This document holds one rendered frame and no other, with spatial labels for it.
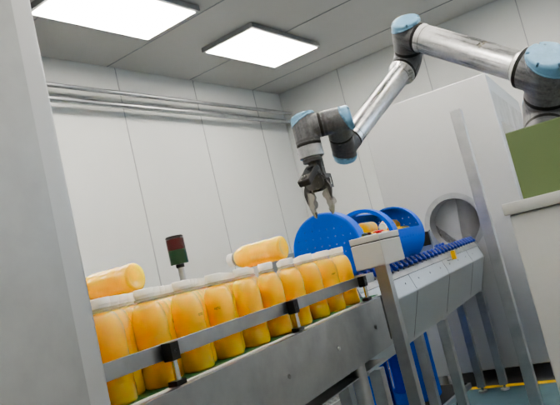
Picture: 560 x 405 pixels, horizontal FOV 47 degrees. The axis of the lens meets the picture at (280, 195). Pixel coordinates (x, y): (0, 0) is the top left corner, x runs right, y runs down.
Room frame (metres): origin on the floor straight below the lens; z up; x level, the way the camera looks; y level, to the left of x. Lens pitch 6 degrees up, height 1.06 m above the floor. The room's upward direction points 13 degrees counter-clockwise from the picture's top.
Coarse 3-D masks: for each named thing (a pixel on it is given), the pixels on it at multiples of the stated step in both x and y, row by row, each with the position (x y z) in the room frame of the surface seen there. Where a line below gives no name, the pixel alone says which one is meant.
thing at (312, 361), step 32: (320, 320) 1.80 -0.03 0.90; (352, 320) 1.93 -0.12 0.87; (384, 320) 2.15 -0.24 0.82; (256, 352) 1.43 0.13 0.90; (288, 352) 1.56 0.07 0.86; (320, 352) 1.70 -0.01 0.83; (352, 352) 1.88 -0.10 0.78; (192, 384) 1.22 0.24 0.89; (224, 384) 1.31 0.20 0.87; (256, 384) 1.41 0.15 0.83; (288, 384) 1.53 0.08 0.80; (320, 384) 1.66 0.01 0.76
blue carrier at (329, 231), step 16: (384, 208) 3.15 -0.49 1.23; (400, 208) 3.11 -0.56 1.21; (304, 224) 2.45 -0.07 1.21; (320, 224) 2.43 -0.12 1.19; (336, 224) 2.39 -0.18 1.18; (352, 224) 2.38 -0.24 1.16; (416, 224) 3.14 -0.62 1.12; (304, 240) 2.46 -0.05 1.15; (320, 240) 2.43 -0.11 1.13; (336, 240) 2.40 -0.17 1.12; (400, 240) 2.78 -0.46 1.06; (416, 240) 3.00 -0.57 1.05
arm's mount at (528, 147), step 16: (528, 128) 2.12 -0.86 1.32; (544, 128) 2.09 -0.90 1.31; (512, 144) 2.15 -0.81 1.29; (528, 144) 2.13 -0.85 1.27; (544, 144) 2.10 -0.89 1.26; (512, 160) 2.16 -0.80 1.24; (528, 160) 2.13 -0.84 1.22; (544, 160) 2.11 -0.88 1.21; (528, 176) 2.14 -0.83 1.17; (544, 176) 2.12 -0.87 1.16; (528, 192) 2.15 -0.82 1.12; (544, 192) 2.12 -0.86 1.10
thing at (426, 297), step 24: (432, 264) 3.21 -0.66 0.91; (456, 264) 3.55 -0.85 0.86; (480, 264) 4.12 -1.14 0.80; (408, 288) 2.74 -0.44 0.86; (432, 288) 3.07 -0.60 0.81; (456, 288) 3.54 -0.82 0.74; (480, 288) 4.20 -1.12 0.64; (408, 312) 2.74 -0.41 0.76; (432, 312) 3.12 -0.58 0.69; (408, 336) 2.77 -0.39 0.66; (384, 360) 2.50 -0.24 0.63
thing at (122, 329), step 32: (192, 288) 1.41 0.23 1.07; (224, 288) 1.44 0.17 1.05; (256, 288) 1.55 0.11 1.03; (288, 288) 1.74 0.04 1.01; (320, 288) 1.86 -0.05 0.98; (96, 320) 1.11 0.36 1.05; (128, 320) 1.20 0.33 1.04; (160, 320) 1.22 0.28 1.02; (192, 320) 1.32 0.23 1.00; (224, 320) 1.42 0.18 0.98; (288, 320) 1.65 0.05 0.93; (128, 352) 1.14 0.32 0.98; (192, 352) 1.32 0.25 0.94; (224, 352) 1.42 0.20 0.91; (128, 384) 1.12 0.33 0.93; (160, 384) 1.21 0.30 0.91
